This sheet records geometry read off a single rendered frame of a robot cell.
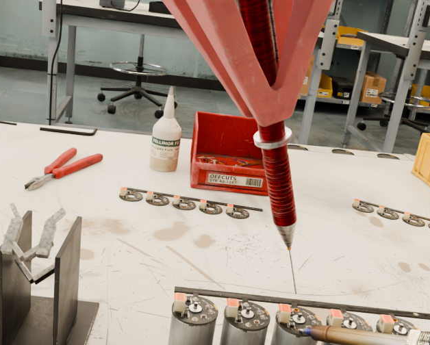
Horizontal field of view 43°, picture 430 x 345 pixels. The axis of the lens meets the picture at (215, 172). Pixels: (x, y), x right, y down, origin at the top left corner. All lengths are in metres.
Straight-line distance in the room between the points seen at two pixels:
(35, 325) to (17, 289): 0.04
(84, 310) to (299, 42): 0.25
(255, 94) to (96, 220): 0.34
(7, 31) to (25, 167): 4.26
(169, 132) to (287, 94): 0.42
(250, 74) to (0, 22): 4.70
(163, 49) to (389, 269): 4.30
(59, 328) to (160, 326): 0.08
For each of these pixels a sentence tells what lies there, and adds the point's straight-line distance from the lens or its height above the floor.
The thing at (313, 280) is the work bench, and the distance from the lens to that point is 0.47.
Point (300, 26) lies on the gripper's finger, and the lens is 0.21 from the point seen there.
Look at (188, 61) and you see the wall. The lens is 4.76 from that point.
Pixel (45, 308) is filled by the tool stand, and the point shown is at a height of 0.75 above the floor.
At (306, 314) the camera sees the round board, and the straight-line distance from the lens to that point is 0.31.
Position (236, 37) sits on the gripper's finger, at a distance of 0.19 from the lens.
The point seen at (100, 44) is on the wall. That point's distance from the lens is 4.75.
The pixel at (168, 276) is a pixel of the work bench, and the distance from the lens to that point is 0.44.
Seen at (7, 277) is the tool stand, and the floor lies 0.80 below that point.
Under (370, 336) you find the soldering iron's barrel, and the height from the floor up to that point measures 0.83.
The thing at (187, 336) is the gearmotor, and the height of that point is 0.80.
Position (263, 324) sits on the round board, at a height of 0.81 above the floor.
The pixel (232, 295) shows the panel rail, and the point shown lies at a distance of 0.31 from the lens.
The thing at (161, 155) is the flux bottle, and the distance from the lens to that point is 0.64.
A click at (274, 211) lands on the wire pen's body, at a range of 0.24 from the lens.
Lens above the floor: 0.98
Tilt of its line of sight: 20 degrees down
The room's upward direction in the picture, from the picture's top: 8 degrees clockwise
